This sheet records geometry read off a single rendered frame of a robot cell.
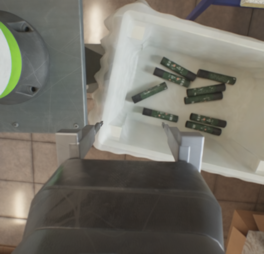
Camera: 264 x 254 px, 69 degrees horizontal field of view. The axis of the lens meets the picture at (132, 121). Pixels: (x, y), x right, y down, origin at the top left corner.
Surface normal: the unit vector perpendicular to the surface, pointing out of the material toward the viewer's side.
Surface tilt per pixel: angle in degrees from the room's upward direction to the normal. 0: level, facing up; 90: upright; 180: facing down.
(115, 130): 0
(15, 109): 0
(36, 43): 66
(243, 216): 90
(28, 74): 77
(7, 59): 90
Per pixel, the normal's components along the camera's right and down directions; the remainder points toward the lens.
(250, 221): 0.09, -0.96
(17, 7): -0.03, 0.25
